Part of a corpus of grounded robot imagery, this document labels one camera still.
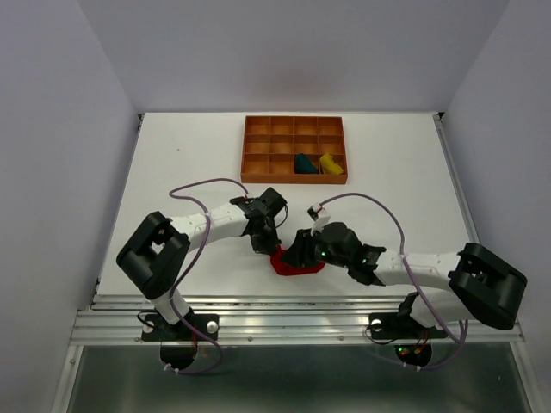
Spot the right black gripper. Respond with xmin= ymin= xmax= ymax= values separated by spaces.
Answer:
xmin=279 ymin=225 xmax=350 ymax=268

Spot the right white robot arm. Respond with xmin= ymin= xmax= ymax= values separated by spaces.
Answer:
xmin=281 ymin=222 xmax=528 ymax=336

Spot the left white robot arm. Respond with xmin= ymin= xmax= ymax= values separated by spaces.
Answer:
xmin=116 ymin=188 xmax=287 ymax=339

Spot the orange compartment tray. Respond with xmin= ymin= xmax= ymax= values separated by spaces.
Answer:
xmin=240 ymin=114 xmax=348 ymax=185

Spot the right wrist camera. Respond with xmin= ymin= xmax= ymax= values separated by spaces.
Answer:
xmin=307 ymin=204 xmax=331 ymax=235

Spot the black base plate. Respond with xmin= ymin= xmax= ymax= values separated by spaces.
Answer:
xmin=137 ymin=312 xmax=220 ymax=342
xmin=367 ymin=312 xmax=448 ymax=341

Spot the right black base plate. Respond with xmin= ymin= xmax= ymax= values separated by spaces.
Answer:
xmin=367 ymin=312 xmax=448 ymax=341

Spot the teal sock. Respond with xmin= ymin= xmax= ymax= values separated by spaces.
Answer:
xmin=294 ymin=153 xmax=319 ymax=175

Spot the yellow bear sock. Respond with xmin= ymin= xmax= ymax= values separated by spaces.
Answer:
xmin=319 ymin=153 xmax=344 ymax=176

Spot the red sock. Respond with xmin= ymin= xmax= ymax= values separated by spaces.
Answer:
xmin=269 ymin=246 xmax=325 ymax=276

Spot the aluminium mounting rail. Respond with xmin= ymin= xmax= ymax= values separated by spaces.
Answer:
xmin=71 ymin=294 xmax=524 ymax=346

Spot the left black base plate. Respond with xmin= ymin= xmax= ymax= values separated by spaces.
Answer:
xmin=137 ymin=312 xmax=220 ymax=342

